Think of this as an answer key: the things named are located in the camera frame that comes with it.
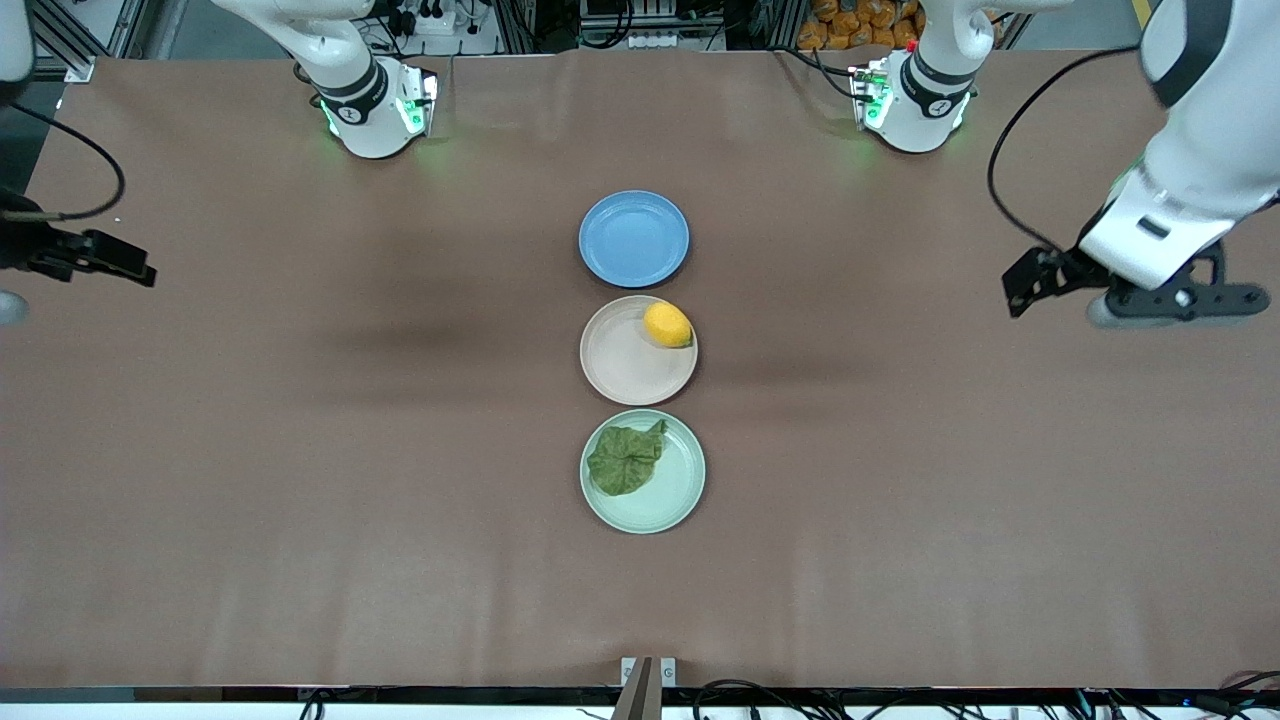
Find yellow lemon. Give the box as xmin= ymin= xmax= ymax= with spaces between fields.
xmin=643 ymin=301 xmax=694 ymax=349

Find green lettuce leaf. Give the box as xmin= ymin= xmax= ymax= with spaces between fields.
xmin=587 ymin=419 xmax=669 ymax=497

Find bag of oranges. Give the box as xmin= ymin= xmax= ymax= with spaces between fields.
xmin=798 ymin=0 xmax=923 ymax=50

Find blue plate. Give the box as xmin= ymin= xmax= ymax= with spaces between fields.
xmin=578 ymin=190 xmax=691 ymax=289

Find white power strip with plugs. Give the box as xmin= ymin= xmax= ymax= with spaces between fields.
xmin=385 ymin=0 xmax=457 ymax=37

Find pale green plate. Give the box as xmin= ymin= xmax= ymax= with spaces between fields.
xmin=579 ymin=409 xmax=707 ymax=535

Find beige plate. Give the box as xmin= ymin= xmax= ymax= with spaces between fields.
xmin=579 ymin=295 xmax=699 ymax=407

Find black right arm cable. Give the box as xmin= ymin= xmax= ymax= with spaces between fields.
xmin=8 ymin=98 xmax=127 ymax=221

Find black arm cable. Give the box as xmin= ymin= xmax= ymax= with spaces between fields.
xmin=8 ymin=98 xmax=127 ymax=221
xmin=988 ymin=45 xmax=1143 ymax=253

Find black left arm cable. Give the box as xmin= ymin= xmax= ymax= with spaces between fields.
xmin=988 ymin=45 xmax=1143 ymax=253

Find black cable at table edge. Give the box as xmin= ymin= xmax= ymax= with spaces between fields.
xmin=1080 ymin=688 xmax=1280 ymax=717

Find looped black cable under table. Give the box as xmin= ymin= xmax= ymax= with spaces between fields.
xmin=694 ymin=680 xmax=803 ymax=720

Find metal bracket on table edge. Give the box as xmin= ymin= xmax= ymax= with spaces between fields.
xmin=620 ymin=657 xmax=678 ymax=720

